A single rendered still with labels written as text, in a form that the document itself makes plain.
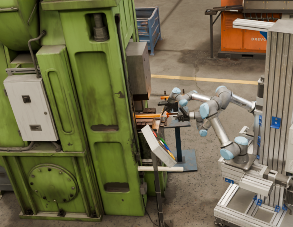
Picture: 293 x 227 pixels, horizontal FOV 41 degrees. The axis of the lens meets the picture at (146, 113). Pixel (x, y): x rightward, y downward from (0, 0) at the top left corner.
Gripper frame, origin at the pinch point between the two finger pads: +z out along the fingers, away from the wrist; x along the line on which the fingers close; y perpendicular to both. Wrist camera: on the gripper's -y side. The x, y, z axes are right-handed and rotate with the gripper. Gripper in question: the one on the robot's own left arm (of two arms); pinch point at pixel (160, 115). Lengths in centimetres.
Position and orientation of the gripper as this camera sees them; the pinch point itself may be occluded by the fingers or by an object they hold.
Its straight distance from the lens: 400.4
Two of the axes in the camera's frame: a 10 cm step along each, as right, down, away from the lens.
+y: 9.1, 4.0, 1.1
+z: -3.8, 7.3, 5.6
